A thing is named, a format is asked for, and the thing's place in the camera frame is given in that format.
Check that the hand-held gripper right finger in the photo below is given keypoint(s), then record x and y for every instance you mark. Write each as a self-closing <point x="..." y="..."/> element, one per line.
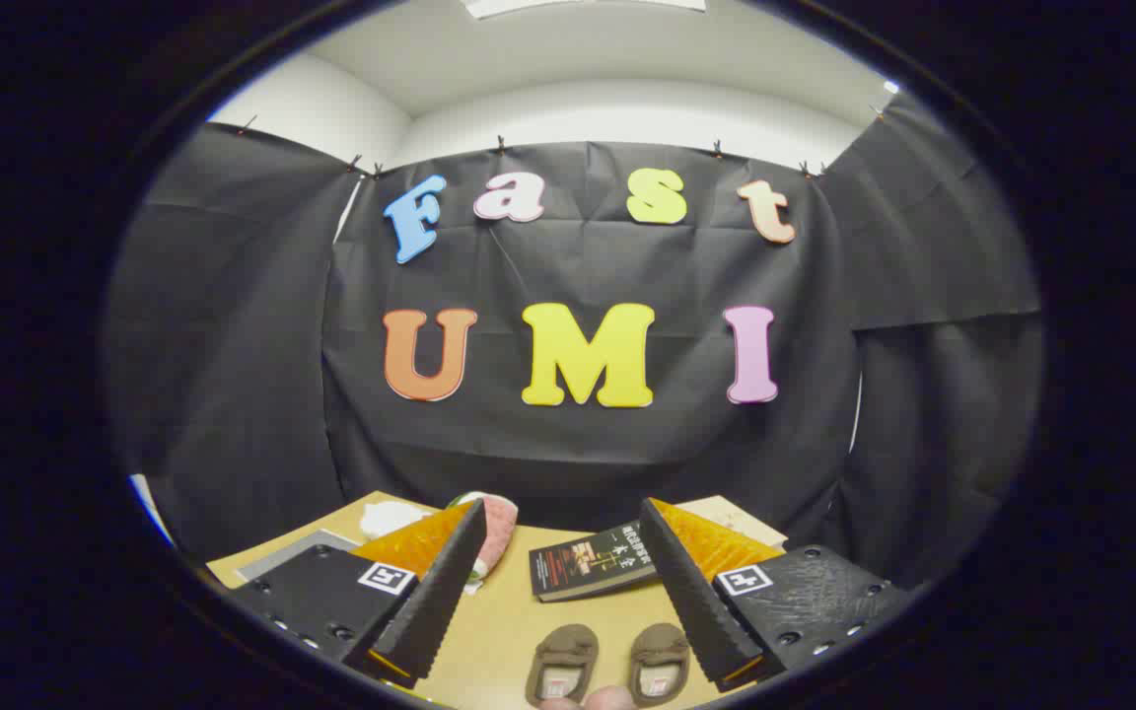
<point x="691" y="602"/>

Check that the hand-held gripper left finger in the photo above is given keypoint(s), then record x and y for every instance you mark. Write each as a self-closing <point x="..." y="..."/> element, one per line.
<point x="440" y="592"/>

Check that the brown shoe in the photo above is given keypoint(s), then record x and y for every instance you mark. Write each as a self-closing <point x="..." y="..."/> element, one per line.
<point x="563" y="656"/>
<point x="660" y="656"/>

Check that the cream storage box lid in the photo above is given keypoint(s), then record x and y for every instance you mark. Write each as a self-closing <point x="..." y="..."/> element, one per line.
<point x="297" y="554"/>

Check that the watermelon slice plush toy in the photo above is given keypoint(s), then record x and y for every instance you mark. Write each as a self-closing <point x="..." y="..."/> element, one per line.
<point x="501" y="532"/>

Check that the white plush toy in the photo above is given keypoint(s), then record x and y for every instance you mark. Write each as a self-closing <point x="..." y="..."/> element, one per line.
<point x="390" y="518"/>

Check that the beige paperback book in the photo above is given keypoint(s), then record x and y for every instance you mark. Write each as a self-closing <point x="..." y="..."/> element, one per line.
<point x="738" y="513"/>

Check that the black cover book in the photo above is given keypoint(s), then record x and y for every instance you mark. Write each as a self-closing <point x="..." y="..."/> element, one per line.
<point x="578" y="567"/>

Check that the black backdrop cloth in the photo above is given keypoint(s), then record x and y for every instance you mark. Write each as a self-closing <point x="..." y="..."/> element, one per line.
<point x="588" y="454"/>

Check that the ceiling light panel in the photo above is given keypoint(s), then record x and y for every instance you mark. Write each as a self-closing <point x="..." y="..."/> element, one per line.
<point x="578" y="6"/>

